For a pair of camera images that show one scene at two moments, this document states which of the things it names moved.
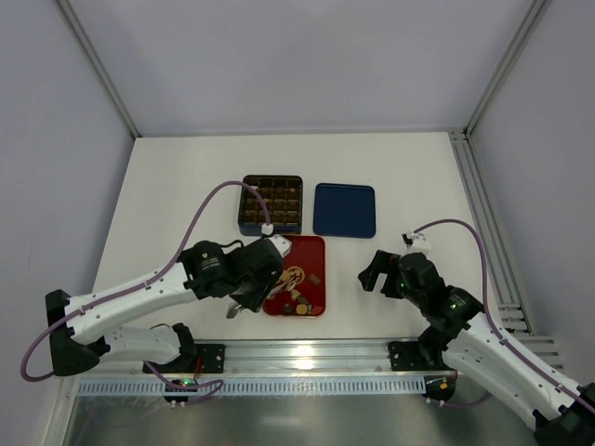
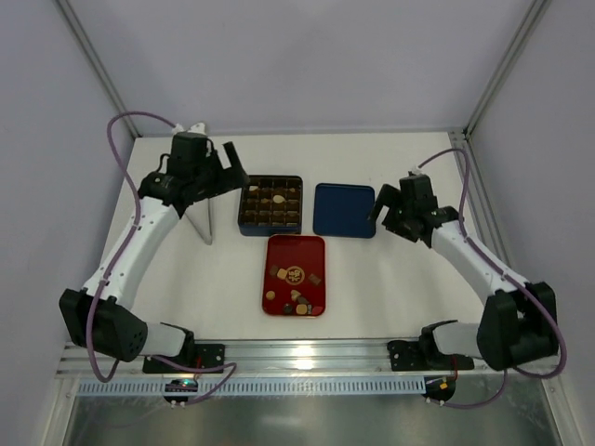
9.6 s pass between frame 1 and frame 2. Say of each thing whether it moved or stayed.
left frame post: stayed
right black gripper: moved
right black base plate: stayed
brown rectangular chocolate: stayed
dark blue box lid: stayed
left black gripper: moved
